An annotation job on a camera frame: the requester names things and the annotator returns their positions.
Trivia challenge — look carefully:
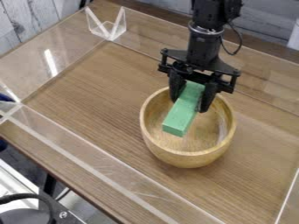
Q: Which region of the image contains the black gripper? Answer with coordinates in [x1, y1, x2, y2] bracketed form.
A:
[157, 24, 240, 113]

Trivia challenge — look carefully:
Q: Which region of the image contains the green rectangular block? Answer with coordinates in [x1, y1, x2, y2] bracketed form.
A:
[162, 81, 204, 137]

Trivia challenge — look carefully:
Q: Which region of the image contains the brown wooden bowl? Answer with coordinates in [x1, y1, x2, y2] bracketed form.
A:
[138, 87, 237, 168]

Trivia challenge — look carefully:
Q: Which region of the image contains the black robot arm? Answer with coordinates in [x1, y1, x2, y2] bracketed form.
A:
[157, 0, 242, 113]

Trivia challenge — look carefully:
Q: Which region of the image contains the white object at right edge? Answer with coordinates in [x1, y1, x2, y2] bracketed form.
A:
[286, 18, 299, 51]

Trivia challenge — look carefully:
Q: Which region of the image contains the blue object at left edge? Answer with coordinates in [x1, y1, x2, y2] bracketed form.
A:
[0, 93, 14, 102]

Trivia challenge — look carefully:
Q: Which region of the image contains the clear acrylic enclosure wall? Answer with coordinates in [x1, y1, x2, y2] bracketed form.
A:
[0, 2, 299, 224]

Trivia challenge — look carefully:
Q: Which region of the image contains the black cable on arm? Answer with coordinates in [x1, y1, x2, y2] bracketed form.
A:
[218, 21, 244, 56]

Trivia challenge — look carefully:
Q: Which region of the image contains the black metal bracket with screw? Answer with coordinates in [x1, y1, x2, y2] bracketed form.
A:
[37, 192, 86, 224]

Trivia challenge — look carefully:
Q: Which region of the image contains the black cable lower left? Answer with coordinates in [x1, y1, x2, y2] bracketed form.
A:
[0, 192, 53, 224]

